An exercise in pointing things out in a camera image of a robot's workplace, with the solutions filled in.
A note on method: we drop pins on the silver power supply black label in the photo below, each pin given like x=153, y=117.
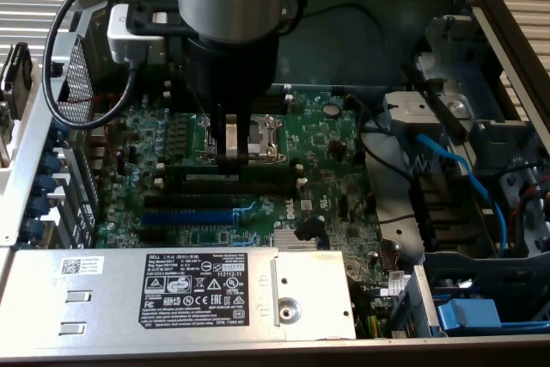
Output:
x=107, y=298

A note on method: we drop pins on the graphics card black fan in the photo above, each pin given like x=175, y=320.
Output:
x=17, y=79

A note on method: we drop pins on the white barcode tag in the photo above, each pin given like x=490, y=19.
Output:
x=395, y=281

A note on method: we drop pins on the grey metal disk bay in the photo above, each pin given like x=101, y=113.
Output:
x=477, y=70

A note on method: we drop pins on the silver chipset heatsink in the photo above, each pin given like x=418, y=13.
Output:
x=283, y=240

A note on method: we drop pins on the black case lock latch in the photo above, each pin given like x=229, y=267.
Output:
x=56, y=69

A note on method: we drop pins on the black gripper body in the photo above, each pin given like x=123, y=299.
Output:
x=232, y=70

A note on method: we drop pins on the grey metal PC case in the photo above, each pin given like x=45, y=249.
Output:
x=344, y=40

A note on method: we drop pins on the long black expansion slot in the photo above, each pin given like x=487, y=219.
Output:
x=189, y=202

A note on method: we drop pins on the short black expansion slot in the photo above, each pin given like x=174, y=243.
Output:
x=152, y=235

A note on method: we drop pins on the silver coin cell battery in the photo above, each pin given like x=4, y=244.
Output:
x=331, y=109

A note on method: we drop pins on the black plastic drive caddy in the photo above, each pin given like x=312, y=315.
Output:
x=447, y=208

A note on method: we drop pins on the white parts rack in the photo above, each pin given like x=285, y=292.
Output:
x=38, y=77

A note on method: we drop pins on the blue slot retainer clip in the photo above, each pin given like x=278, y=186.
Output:
x=58, y=134
x=33, y=228
x=51, y=163
x=39, y=206
x=45, y=184

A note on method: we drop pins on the silver CPU socket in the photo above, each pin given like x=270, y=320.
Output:
x=266, y=139

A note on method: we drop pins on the dark SATA plug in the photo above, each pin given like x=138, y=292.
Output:
x=309, y=229

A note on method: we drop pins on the silver metal drive bracket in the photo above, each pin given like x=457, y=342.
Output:
x=412, y=109

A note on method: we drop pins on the green Dell motherboard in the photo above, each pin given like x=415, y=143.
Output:
x=309, y=160

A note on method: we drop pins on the blue expansion slot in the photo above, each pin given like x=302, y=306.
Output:
x=189, y=217

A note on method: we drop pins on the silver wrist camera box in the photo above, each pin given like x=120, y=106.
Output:
x=118, y=40

